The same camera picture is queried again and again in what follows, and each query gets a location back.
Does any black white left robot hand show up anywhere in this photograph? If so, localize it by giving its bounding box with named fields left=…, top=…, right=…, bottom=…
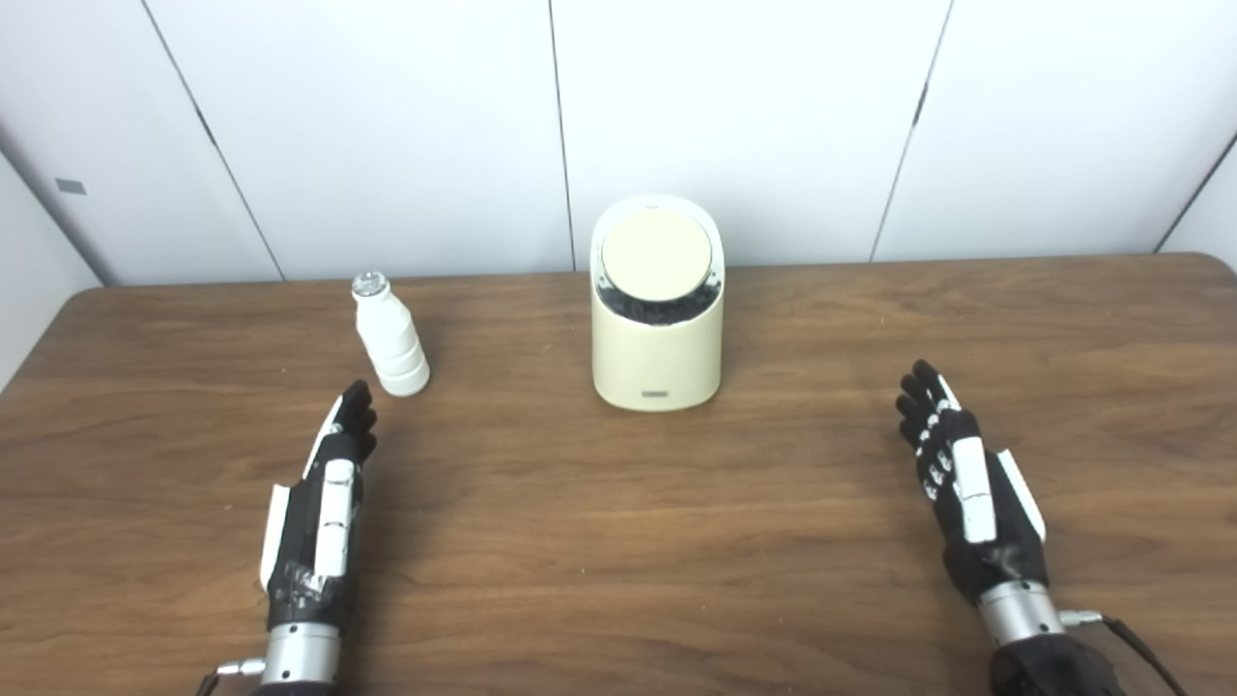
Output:
left=259, top=379, right=380, bottom=634

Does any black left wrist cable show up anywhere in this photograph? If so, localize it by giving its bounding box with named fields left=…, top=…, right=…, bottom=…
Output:
left=196, top=658, right=267, bottom=696

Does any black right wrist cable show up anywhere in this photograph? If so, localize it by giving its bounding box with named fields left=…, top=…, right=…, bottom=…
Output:
left=1058, top=609, right=1190, bottom=696

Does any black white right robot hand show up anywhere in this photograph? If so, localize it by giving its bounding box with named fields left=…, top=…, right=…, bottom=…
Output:
left=895, top=360, right=1050, bottom=608

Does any black bin liner bag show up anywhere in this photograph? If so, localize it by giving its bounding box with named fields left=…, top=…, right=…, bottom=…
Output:
left=599, top=275, right=722, bottom=328

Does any cream-colored lidded bin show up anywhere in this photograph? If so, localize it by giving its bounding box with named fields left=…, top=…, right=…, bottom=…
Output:
left=590, top=194, right=727, bottom=414

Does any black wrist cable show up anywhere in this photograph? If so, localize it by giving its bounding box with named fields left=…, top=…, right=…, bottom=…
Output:
left=196, top=658, right=267, bottom=696
left=1058, top=609, right=1190, bottom=696

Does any small white plastic bottle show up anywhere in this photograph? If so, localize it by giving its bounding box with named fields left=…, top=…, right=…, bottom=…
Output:
left=351, top=272, right=432, bottom=398

